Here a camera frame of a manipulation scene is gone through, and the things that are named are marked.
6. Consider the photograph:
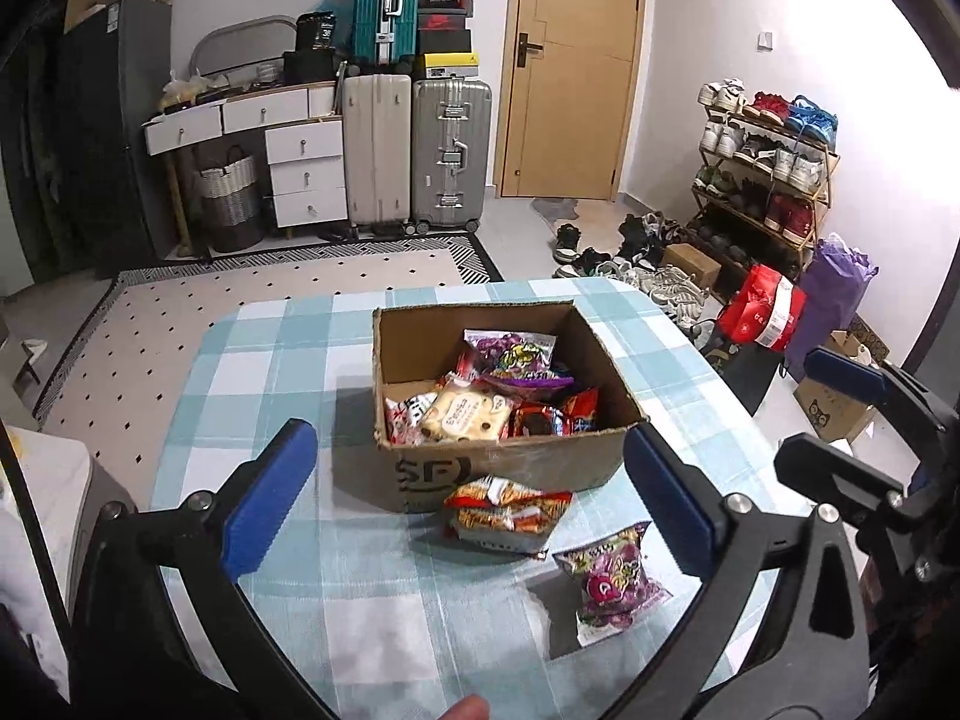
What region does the black round box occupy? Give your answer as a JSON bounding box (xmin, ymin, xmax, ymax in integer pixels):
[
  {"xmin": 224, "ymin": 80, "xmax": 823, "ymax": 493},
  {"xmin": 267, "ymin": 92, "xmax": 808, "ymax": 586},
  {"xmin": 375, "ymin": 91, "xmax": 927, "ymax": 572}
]
[{"xmin": 295, "ymin": 11, "xmax": 336, "ymax": 53}]

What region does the teal suitcase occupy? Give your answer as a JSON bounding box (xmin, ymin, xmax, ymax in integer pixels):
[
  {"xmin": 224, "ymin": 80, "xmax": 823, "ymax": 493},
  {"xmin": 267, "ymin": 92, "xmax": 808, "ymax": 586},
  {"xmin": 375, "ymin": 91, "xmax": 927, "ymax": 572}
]
[{"xmin": 352, "ymin": 0, "xmax": 419, "ymax": 65}]

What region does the purple candy packet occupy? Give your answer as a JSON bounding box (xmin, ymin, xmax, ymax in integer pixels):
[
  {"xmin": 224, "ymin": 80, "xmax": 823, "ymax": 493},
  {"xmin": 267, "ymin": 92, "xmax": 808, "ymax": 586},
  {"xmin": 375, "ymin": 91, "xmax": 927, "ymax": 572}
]
[
  {"xmin": 553, "ymin": 521, "xmax": 672, "ymax": 646},
  {"xmin": 463, "ymin": 328, "xmax": 575, "ymax": 400}
]

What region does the purple bag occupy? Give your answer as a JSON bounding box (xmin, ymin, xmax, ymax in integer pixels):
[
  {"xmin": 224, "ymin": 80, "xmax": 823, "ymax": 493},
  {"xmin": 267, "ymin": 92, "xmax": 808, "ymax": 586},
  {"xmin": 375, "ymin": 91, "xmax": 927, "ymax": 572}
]
[{"xmin": 784, "ymin": 234, "xmax": 878, "ymax": 372}]

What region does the brown cardboard box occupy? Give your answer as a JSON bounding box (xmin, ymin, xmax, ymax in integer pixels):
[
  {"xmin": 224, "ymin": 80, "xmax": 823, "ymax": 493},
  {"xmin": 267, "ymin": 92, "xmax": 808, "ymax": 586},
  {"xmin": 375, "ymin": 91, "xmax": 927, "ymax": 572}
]
[{"xmin": 373, "ymin": 300, "xmax": 650, "ymax": 515}]

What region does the dark grey refrigerator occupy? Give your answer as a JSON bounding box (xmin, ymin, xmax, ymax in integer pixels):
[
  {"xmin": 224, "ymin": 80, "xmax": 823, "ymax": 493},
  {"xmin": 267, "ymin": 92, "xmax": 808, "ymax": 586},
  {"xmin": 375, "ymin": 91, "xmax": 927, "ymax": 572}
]
[{"xmin": 56, "ymin": 0, "xmax": 175, "ymax": 278}]

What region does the red shopping bag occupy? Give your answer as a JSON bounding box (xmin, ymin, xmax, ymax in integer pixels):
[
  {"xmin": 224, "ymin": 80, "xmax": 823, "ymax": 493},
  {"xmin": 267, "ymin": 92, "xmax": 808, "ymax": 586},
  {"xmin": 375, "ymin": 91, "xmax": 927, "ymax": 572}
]
[{"xmin": 716, "ymin": 264, "xmax": 807, "ymax": 352}]

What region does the orange-red snack packet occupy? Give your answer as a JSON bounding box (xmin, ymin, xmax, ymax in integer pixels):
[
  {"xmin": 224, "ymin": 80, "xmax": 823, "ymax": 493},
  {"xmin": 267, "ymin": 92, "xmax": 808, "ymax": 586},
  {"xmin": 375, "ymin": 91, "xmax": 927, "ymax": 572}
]
[{"xmin": 559, "ymin": 388, "xmax": 601, "ymax": 436}]

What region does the wooden shoe rack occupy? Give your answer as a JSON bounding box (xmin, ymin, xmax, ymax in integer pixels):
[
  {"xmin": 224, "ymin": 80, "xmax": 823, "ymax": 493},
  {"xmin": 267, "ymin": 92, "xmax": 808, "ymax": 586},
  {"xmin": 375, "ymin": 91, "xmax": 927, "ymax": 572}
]
[{"xmin": 686, "ymin": 109, "xmax": 841, "ymax": 271}]

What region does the black cloth bag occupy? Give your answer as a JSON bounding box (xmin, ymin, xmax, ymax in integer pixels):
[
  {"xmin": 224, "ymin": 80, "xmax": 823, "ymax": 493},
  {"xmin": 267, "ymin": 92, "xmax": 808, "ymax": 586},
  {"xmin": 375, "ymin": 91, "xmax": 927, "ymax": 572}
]
[{"xmin": 701, "ymin": 337, "xmax": 781, "ymax": 417}]

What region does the grey woven laundry basket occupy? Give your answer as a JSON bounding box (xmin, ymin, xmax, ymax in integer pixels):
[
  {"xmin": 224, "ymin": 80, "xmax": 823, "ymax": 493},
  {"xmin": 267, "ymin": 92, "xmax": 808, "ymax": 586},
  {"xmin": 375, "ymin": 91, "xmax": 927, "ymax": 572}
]
[{"xmin": 196, "ymin": 146, "xmax": 265, "ymax": 252}]

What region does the plastic bag on dresser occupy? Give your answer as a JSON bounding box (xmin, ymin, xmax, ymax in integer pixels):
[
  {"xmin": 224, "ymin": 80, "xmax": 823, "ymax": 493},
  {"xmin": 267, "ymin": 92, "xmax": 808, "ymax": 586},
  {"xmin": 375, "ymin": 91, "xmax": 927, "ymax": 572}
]
[{"xmin": 161, "ymin": 71, "xmax": 207, "ymax": 102}]

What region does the row of shoes on rack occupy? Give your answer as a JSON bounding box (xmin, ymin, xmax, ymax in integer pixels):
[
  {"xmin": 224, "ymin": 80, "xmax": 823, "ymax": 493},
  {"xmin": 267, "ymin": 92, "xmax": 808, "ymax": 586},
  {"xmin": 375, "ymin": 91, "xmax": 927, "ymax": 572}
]
[{"xmin": 694, "ymin": 79, "xmax": 839, "ymax": 241}]

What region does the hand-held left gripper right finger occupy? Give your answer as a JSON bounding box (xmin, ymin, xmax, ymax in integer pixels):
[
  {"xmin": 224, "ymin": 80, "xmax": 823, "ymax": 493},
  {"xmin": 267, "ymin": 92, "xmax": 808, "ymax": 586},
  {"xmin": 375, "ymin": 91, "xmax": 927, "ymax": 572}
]
[{"xmin": 600, "ymin": 424, "xmax": 871, "ymax": 720}]

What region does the orange noodle snack packet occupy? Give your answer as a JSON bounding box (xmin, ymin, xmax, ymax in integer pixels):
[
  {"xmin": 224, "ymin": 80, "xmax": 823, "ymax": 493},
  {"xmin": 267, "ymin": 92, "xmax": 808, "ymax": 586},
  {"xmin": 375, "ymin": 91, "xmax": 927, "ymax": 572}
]
[{"xmin": 444, "ymin": 475, "xmax": 575, "ymax": 557}]

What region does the clear red-edged snack packet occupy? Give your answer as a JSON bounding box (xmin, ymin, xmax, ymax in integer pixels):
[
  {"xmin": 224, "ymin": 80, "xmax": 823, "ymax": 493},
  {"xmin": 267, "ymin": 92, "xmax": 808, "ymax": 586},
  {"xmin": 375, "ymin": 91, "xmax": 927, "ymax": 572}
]
[{"xmin": 384, "ymin": 392, "xmax": 440, "ymax": 447}]

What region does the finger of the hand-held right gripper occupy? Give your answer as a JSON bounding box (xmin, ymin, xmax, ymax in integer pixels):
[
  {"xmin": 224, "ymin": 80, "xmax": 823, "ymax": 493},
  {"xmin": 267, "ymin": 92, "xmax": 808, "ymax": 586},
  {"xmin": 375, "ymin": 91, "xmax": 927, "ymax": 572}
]
[
  {"xmin": 774, "ymin": 431, "xmax": 931, "ymax": 533},
  {"xmin": 805, "ymin": 349, "xmax": 960, "ymax": 466}
]

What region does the yellow shoe box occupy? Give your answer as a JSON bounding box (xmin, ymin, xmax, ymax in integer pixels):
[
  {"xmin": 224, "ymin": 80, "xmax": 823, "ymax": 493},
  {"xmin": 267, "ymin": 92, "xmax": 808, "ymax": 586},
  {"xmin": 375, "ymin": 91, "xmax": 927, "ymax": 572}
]
[{"xmin": 414, "ymin": 52, "xmax": 479, "ymax": 80}]

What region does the person's left hand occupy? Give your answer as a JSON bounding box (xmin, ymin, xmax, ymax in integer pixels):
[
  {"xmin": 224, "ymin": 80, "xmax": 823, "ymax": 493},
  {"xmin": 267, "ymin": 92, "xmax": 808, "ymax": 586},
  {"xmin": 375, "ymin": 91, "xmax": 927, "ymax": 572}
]
[{"xmin": 431, "ymin": 694, "xmax": 492, "ymax": 720}]

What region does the curved grey frame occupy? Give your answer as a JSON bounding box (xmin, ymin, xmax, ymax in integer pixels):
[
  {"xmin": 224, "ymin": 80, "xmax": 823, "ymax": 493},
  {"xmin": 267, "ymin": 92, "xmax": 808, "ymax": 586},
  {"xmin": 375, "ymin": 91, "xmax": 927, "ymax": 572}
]
[{"xmin": 187, "ymin": 13, "xmax": 297, "ymax": 80}]

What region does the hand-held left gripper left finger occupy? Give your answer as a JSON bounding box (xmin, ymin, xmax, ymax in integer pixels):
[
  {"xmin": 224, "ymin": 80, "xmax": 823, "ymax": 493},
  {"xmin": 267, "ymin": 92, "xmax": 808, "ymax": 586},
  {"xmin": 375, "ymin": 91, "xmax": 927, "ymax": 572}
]
[{"xmin": 67, "ymin": 418, "xmax": 338, "ymax": 720}]

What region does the beige suitcase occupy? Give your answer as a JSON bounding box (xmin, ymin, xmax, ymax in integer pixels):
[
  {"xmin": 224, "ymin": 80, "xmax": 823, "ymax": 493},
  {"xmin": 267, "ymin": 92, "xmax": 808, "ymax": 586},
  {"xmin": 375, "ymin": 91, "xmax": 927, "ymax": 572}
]
[{"xmin": 341, "ymin": 73, "xmax": 413, "ymax": 233}]

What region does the black square box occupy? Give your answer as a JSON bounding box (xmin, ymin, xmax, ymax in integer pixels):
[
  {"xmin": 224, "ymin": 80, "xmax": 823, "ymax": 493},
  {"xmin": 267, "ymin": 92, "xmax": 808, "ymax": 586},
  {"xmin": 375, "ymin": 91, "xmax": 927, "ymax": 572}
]
[{"xmin": 283, "ymin": 49, "xmax": 347, "ymax": 85}]

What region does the wooden door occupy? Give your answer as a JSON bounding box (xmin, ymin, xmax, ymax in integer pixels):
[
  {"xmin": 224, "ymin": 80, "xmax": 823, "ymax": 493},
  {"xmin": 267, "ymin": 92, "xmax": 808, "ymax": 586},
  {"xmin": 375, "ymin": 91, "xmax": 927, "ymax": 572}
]
[{"xmin": 496, "ymin": 0, "xmax": 647, "ymax": 202}]

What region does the silver suitcase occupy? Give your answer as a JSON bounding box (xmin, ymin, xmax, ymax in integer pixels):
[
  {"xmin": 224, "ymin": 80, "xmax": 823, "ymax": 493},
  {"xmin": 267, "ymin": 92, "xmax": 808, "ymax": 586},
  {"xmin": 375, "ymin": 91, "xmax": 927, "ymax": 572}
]
[{"xmin": 411, "ymin": 79, "xmax": 494, "ymax": 233}]

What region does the small printed cardboard box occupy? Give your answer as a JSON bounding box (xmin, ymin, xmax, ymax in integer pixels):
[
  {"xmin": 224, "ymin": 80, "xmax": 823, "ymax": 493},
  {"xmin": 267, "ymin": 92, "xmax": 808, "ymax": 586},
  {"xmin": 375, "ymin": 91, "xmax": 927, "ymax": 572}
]
[{"xmin": 793, "ymin": 315, "xmax": 890, "ymax": 443}]

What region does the white cabinet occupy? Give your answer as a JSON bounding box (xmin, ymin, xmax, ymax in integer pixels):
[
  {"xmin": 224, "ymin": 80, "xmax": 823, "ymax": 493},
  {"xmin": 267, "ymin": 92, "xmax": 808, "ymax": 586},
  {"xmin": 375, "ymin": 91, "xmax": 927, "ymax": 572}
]
[{"xmin": 0, "ymin": 424, "xmax": 136, "ymax": 691}]

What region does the white drawer dresser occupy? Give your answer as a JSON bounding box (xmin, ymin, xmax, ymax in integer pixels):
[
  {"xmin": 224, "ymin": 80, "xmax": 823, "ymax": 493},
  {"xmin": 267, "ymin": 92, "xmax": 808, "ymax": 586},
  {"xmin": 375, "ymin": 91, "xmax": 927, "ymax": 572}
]
[{"xmin": 145, "ymin": 81, "xmax": 347, "ymax": 230}]

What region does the pile of shoes on floor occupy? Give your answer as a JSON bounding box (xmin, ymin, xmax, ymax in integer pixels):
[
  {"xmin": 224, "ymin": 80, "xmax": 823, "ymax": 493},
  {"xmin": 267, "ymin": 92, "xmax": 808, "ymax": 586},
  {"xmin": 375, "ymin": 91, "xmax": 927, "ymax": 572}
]
[{"xmin": 553, "ymin": 210, "xmax": 710, "ymax": 331}]

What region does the dotted patterned rug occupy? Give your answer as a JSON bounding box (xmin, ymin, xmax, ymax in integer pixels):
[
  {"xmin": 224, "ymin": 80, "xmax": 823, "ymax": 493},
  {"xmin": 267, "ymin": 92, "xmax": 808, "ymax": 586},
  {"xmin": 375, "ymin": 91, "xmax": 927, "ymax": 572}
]
[{"xmin": 34, "ymin": 232, "xmax": 505, "ymax": 488}]

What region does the white biscuit packet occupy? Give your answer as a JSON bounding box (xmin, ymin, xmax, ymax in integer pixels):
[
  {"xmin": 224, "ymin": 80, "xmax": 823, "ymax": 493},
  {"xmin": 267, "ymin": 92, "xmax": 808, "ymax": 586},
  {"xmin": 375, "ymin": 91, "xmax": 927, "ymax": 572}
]
[{"xmin": 420, "ymin": 382, "xmax": 515, "ymax": 443}]

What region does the brown shoe box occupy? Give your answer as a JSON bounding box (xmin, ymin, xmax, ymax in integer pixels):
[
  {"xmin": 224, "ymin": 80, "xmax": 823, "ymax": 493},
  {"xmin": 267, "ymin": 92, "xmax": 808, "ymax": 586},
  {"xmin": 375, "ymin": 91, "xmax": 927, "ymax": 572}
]
[{"xmin": 661, "ymin": 242, "xmax": 722, "ymax": 287}]

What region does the dark wardrobe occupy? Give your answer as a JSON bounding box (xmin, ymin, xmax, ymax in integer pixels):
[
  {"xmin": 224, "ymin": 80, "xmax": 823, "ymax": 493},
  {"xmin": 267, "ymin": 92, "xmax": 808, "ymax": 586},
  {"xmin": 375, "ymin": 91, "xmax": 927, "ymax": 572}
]
[{"xmin": 0, "ymin": 15, "xmax": 68, "ymax": 293}]

